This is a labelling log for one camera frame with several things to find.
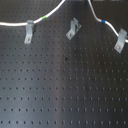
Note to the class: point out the grey cable clip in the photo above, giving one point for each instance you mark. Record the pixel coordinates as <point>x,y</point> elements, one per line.
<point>121,41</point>
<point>29,31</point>
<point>74,28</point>

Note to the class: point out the left grey cable clip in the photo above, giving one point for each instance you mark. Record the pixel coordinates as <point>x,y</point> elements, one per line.
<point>29,31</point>

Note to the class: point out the right grey cable clip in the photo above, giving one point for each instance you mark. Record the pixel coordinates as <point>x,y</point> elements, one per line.
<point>121,41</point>

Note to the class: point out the middle grey cable clip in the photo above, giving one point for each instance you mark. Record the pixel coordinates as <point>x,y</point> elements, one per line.
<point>74,28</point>

